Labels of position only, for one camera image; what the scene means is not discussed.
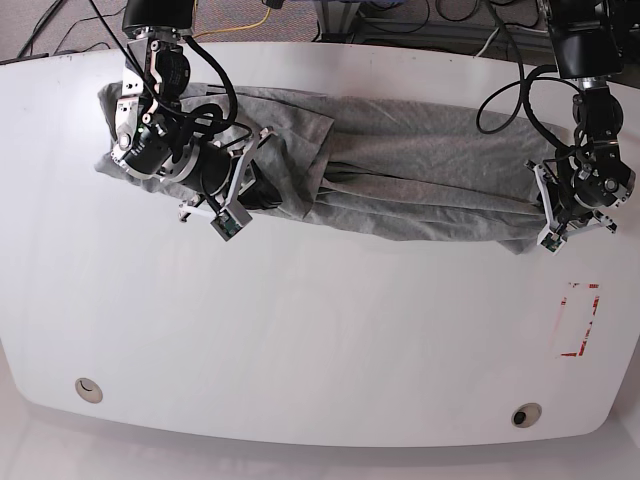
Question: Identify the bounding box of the red tape rectangle marking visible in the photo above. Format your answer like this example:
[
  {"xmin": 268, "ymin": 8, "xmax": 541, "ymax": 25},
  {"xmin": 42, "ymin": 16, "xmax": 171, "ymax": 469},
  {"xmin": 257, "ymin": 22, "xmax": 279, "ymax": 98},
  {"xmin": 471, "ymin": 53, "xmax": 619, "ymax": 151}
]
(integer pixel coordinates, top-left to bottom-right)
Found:
[{"xmin": 552, "ymin": 282, "xmax": 601, "ymax": 358}]

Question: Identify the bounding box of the black cable on floor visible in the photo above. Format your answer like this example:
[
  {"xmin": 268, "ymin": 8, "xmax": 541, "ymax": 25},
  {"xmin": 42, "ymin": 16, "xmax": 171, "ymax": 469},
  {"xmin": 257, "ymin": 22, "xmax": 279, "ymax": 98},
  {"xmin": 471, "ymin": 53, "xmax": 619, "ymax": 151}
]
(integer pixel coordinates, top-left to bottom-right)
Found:
[{"xmin": 14, "ymin": 0, "xmax": 126, "ymax": 59}]

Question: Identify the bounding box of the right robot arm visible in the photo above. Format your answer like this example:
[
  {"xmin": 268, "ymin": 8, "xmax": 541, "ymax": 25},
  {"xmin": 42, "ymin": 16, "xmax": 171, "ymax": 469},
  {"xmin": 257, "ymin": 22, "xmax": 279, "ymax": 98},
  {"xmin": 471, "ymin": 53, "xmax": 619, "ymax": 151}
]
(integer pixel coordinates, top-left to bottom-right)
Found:
[{"xmin": 111, "ymin": 1, "xmax": 282, "ymax": 235}]

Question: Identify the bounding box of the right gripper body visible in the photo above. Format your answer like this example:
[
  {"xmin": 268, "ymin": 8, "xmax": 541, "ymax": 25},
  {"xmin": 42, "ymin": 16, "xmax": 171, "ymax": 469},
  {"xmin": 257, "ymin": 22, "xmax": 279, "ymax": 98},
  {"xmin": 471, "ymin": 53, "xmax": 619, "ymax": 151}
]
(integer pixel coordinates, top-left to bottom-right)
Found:
[{"xmin": 177, "ymin": 127, "xmax": 274, "ymax": 223}]

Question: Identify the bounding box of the yellow cable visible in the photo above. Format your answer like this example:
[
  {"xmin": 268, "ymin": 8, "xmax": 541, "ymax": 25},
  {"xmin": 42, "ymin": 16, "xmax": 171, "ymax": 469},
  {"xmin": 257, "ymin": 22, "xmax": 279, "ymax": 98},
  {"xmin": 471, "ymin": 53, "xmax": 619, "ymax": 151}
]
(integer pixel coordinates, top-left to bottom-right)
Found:
[{"xmin": 192, "ymin": 0, "xmax": 274, "ymax": 41}]

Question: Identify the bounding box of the white cable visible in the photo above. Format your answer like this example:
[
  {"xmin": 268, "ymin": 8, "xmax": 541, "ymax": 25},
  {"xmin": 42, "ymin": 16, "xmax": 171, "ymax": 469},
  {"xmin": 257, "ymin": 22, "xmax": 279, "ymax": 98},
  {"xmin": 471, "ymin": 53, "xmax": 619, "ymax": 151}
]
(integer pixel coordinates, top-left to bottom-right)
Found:
[{"xmin": 474, "ymin": 22, "xmax": 506, "ymax": 59}]

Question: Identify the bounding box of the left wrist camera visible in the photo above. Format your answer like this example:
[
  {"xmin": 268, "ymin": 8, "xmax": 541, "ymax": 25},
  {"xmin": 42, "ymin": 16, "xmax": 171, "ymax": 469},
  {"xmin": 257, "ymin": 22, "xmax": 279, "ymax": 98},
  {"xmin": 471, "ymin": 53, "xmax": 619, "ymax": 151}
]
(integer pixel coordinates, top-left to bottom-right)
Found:
[{"xmin": 537, "ymin": 229, "xmax": 567, "ymax": 255}]

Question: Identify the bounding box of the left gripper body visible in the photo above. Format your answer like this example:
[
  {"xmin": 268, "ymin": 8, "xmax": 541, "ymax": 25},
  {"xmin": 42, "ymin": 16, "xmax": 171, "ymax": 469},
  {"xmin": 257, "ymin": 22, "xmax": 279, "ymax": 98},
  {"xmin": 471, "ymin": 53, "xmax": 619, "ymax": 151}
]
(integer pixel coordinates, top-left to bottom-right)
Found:
[{"xmin": 525, "ymin": 160, "xmax": 617, "ymax": 235}]

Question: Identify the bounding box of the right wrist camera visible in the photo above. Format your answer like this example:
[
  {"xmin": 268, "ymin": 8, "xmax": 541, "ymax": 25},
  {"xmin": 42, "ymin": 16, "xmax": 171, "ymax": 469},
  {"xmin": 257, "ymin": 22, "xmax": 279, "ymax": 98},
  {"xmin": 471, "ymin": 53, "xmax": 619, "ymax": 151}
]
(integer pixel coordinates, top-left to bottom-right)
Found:
[{"xmin": 209, "ymin": 207, "xmax": 253, "ymax": 241}]

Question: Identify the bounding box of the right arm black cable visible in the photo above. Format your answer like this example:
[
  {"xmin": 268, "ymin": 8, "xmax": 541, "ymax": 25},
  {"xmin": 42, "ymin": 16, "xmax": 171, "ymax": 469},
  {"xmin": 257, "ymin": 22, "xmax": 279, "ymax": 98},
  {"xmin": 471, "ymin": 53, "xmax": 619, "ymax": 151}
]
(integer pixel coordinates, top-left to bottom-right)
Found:
[{"xmin": 184, "ymin": 37, "xmax": 241, "ymax": 151}]

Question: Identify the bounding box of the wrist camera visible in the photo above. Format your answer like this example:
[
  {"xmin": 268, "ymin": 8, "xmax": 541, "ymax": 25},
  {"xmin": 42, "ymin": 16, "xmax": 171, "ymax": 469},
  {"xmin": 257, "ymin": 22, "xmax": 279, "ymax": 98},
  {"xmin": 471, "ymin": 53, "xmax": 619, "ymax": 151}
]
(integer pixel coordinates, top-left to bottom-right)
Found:
[
  {"xmin": 537, "ymin": 229, "xmax": 567, "ymax": 255},
  {"xmin": 209, "ymin": 207, "xmax": 253, "ymax": 241}
]

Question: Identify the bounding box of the right table cable grommet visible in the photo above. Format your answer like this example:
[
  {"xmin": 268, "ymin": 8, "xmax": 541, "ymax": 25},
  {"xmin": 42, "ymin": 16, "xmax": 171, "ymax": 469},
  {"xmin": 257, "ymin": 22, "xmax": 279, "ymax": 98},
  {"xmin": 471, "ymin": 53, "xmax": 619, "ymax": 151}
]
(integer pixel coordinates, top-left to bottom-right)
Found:
[{"xmin": 511, "ymin": 403, "xmax": 542, "ymax": 429}]

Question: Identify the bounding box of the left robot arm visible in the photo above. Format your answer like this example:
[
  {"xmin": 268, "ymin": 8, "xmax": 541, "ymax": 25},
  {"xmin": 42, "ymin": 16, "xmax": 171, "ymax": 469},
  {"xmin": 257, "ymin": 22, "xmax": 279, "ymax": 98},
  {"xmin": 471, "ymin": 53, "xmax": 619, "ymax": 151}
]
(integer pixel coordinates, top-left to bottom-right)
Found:
[{"xmin": 521, "ymin": 1, "xmax": 639, "ymax": 241}]

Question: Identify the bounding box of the grey Hugging Face t-shirt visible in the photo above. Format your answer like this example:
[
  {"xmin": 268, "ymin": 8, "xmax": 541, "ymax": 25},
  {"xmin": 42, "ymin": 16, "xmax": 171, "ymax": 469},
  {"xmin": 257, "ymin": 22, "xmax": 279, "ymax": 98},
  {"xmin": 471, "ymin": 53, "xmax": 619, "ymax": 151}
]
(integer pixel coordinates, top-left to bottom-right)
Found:
[{"xmin": 93, "ymin": 82, "xmax": 571, "ymax": 256}]

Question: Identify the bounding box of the left table cable grommet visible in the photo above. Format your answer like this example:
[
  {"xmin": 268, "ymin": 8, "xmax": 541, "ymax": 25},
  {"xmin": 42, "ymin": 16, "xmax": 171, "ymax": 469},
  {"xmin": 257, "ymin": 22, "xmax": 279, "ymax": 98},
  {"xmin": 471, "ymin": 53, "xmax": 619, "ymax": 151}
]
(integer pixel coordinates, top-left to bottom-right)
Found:
[{"xmin": 74, "ymin": 378, "xmax": 103, "ymax": 404}]

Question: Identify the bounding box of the aluminium frame rail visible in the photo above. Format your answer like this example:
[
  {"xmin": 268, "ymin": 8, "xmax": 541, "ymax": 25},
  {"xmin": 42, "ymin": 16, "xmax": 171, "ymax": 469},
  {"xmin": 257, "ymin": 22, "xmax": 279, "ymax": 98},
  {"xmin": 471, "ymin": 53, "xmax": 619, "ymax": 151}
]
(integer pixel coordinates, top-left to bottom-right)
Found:
[{"xmin": 312, "ymin": 1, "xmax": 550, "ymax": 60}]

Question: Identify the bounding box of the table cable grommet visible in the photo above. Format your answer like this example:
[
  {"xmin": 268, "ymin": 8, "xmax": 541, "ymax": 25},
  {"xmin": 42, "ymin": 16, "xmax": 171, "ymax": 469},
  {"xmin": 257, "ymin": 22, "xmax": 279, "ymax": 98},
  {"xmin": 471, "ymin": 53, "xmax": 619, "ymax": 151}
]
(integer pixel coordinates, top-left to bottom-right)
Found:
[
  {"xmin": 74, "ymin": 378, "xmax": 103, "ymax": 404},
  {"xmin": 511, "ymin": 403, "xmax": 542, "ymax": 429}
]

